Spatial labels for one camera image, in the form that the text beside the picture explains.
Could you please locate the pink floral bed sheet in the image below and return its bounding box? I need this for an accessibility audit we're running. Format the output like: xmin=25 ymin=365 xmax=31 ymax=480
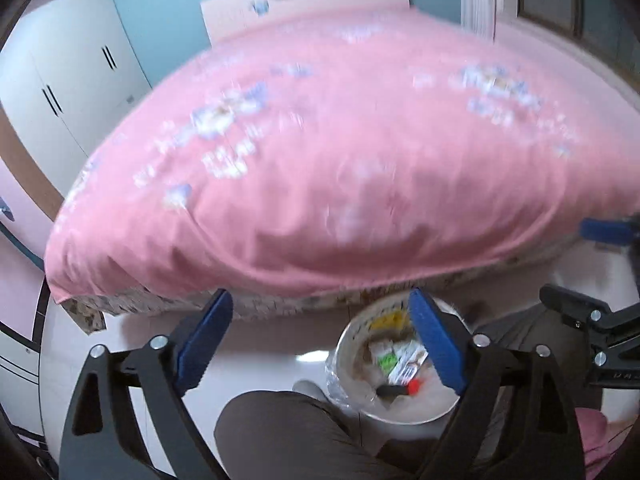
xmin=44 ymin=10 xmax=639 ymax=302

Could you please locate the white wardrobe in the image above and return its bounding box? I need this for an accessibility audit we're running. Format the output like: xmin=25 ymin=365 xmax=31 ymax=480
xmin=1 ymin=0 xmax=151 ymax=194

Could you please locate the white round trash bin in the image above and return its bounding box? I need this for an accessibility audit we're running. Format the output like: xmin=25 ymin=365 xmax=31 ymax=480
xmin=326 ymin=292 xmax=459 ymax=426

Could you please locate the white blue milk carton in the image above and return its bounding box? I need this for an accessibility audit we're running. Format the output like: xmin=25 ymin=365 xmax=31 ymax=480
xmin=387 ymin=340 xmax=428 ymax=386

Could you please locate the person's grey trouser leg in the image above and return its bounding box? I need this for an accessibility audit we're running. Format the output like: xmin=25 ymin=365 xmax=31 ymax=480
xmin=214 ymin=391 xmax=431 ymax=480

